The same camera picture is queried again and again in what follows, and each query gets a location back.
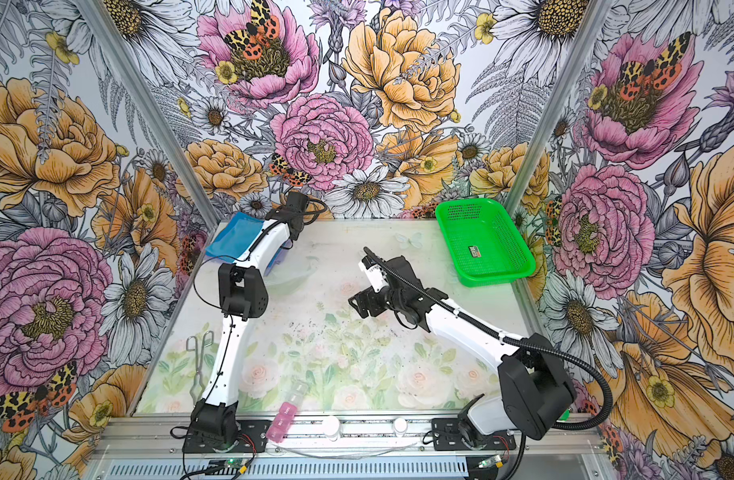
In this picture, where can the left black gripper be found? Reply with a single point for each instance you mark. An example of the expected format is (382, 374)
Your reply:
(294, 235)

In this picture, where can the white bottle cap right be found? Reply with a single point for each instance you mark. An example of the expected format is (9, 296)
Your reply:
(400, 426)

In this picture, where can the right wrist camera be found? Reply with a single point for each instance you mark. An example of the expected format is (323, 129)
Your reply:
(374, 273)

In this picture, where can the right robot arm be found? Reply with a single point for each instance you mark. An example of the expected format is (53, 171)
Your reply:
(534, 389)

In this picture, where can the left aluminium corner post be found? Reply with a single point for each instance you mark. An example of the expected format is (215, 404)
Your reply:
(112, 44)

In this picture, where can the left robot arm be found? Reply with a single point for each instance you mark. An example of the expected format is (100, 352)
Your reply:
(242, 297)

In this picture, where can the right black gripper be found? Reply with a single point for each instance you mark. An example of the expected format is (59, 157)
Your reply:
(361, 297)

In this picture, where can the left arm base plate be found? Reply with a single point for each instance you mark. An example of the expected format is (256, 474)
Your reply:
(243, 437)

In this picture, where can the light blue t shirt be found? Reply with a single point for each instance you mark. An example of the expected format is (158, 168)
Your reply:
(238, 234)

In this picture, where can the green plastic basket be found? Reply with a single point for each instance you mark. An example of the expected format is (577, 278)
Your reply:
(485, 246)

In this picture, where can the right aluminium corner post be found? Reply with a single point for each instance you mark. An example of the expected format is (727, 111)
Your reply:
(582, 48)

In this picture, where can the pink clear plastic bottle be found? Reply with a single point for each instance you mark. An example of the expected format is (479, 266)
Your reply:
(287, 412)

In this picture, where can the white bottle cap left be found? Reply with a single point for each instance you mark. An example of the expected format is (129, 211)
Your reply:
(331, 428)

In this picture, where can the aluminium front rail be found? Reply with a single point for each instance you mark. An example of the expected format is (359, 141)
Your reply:
(363, 435)

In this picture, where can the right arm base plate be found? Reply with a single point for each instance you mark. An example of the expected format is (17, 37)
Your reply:
(445, 435)

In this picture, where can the aluminium corner post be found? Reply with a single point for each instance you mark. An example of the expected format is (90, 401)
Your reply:
(582, 48)
(112, 44)

